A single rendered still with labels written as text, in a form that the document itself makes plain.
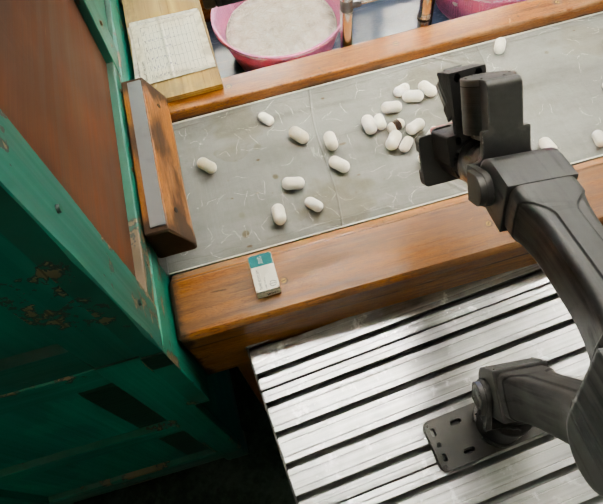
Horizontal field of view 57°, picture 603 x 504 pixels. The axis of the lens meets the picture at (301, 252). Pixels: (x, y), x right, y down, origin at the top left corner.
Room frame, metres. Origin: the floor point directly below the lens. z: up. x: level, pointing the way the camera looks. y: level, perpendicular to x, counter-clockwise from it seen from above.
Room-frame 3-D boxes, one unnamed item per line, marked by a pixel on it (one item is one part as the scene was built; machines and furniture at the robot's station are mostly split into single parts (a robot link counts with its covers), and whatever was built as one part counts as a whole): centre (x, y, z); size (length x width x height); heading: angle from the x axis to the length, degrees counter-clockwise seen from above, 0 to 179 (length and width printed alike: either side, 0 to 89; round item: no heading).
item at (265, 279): (0.35, 0.06, 0.78); 0.06 x 0.04 x 0.02; 7
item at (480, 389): (0.13, -0.23, 0.77); 0.09 x 0.06 x 0.06; 91
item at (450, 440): (0.12, -0.23, 0.71); 0.20 x 0.07 x 0.08; 101
